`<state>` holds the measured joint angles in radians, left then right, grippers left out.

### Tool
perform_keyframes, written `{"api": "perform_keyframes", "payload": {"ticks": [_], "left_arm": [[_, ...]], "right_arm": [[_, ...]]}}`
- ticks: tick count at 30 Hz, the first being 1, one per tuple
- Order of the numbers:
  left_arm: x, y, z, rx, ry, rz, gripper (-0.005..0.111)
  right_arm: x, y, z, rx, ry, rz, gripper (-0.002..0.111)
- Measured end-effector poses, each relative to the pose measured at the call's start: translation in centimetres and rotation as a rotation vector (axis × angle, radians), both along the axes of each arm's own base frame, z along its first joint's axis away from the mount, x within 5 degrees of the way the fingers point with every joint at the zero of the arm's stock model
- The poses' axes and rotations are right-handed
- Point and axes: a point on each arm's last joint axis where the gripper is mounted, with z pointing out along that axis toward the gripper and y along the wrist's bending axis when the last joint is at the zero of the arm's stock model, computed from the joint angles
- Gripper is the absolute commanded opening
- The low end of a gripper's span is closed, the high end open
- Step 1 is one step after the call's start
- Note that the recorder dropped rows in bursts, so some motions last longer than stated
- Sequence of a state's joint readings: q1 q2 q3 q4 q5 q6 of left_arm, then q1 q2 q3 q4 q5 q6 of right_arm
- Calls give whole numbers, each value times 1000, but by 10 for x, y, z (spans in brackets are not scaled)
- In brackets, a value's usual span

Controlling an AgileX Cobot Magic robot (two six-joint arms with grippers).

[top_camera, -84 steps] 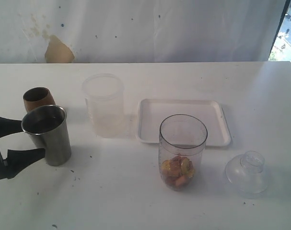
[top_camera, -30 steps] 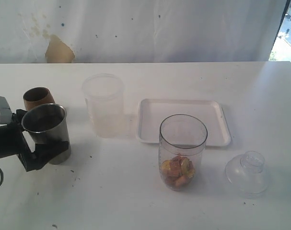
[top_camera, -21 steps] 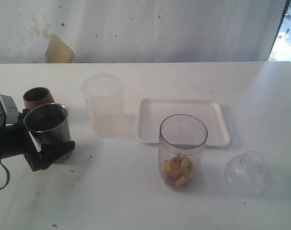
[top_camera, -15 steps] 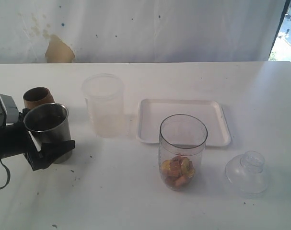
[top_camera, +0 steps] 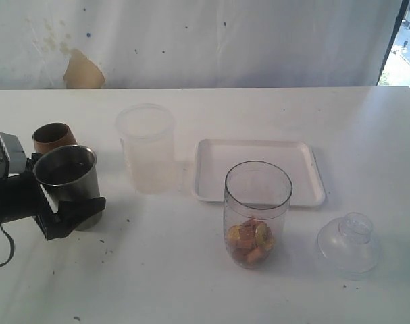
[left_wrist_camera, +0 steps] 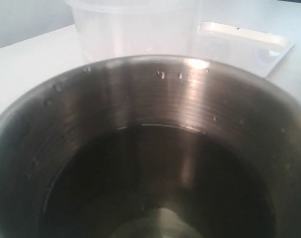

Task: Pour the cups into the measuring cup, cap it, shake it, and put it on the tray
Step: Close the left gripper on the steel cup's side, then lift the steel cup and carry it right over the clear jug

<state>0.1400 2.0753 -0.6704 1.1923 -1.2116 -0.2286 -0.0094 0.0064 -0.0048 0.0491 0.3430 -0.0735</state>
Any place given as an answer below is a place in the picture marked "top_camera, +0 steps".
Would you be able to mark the clear plastic shaker body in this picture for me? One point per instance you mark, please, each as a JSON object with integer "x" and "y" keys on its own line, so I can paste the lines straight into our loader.
{"x": 257, "y": 190}

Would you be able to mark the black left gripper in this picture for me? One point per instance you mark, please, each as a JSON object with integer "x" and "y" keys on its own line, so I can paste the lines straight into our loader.
{"x": 21, "y": 196}

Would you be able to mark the brown wooden cup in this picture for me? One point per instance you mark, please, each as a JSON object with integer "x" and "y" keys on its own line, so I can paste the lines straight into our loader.
{"x": 52, "y": 136}

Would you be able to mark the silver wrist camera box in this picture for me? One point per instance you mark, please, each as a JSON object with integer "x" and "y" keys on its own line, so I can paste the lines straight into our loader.
{"x": 12, "y": 156}

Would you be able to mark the gold coin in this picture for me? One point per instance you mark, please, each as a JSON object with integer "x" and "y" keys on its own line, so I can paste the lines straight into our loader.
{"x": 233, "y": 235}
{"x": 264, "y": 237}

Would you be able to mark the translucent plastic deli container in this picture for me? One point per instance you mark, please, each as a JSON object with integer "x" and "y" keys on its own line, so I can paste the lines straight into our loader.
{"x": 146, "y": 133}

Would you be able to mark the stainless steel cup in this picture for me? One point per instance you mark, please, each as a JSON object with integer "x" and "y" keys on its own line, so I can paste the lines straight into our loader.
{"x": 68, "y": 174}

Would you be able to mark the clear plastic shaker lid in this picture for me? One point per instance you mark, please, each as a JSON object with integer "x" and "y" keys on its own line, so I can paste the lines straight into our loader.
{"x": 348, "y": 246}

